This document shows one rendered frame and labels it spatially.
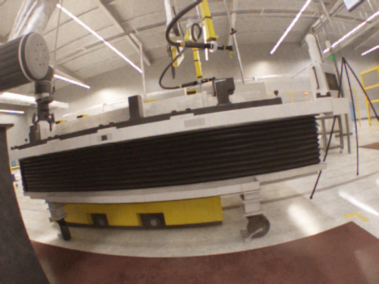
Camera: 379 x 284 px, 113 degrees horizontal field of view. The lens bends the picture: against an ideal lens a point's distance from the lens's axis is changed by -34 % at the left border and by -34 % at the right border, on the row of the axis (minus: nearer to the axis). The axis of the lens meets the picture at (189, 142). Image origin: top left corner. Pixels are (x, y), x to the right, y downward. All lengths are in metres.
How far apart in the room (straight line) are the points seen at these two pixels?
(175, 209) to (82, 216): 0.93
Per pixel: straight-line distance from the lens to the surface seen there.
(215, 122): 0.93
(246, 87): 6.12
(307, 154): 1.43
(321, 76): 3.76
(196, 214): 1.53
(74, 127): 1.51
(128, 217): 1.70
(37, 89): 1.15
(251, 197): 1.21
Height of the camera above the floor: 0.74
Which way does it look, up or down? 2 degrees down
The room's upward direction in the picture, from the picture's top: 8 degrees counter-clockwise
